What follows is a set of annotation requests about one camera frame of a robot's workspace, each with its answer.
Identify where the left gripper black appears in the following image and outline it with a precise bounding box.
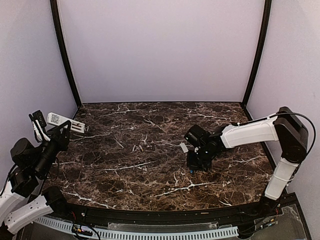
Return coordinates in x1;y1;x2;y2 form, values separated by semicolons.
33;120;72;177

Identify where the black frame post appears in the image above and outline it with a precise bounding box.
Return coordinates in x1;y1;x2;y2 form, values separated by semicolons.
241;0;272;109
49;0;82;109

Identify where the black front rail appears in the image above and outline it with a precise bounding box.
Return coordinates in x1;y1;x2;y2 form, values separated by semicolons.
44;192;298;231

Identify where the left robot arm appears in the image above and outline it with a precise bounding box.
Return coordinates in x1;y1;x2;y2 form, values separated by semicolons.
0;120;72;236

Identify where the white remote control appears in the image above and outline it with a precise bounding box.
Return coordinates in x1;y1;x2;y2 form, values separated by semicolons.
46;112;90;133

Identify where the left black frame post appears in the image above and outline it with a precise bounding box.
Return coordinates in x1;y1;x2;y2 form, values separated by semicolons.
49;0;82;109

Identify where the white battery cover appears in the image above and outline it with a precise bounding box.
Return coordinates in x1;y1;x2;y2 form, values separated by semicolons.
179;142;189;153

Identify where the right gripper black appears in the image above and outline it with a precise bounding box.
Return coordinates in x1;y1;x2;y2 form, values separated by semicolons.
187;144;214;170

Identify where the right black frame post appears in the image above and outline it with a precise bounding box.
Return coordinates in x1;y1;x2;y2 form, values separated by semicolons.
241;0;272;109

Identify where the white slotted cable duct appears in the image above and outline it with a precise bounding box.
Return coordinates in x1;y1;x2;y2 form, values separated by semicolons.
31;214;240;240

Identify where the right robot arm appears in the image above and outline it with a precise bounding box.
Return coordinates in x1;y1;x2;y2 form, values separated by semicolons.
184;106;314;217

